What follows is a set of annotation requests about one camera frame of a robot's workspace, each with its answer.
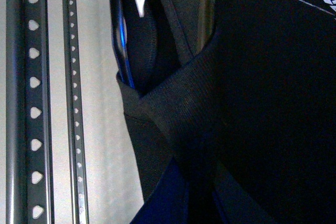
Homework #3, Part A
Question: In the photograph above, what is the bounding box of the black printed t-shirt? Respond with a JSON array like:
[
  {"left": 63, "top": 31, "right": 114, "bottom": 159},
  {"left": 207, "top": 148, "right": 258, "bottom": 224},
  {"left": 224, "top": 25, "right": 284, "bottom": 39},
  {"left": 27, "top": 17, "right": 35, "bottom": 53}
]
[{"left": 117, "top": 0, "right": 335, "bottom": 223}]

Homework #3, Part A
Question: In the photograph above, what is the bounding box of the far perforated black rack post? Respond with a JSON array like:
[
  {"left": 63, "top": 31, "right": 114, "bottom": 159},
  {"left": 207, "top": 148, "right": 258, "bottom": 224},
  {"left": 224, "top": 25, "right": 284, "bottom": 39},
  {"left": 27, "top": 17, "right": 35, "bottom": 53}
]
[{"left": 62, "top": 0, "right": 89, "bottom": 223}]

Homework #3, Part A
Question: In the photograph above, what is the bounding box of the perforated black rack post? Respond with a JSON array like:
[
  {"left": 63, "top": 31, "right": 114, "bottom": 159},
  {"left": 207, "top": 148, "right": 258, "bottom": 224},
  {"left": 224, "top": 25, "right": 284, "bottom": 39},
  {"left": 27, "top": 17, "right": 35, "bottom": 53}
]
[
  {"left": 62, "top": 0, "right": 89, "bottom": 223},
  {"left": 6, "top": 0, "right": 55, "bottom": 223}
]

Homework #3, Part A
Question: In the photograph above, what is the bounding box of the near perforated black rack post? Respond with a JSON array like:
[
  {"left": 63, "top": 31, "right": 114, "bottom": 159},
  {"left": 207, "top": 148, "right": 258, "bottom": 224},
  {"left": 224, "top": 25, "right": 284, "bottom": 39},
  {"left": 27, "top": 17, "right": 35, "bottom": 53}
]
[{"left": 6, "top": 0, "right": 55, "bottom": 223}]

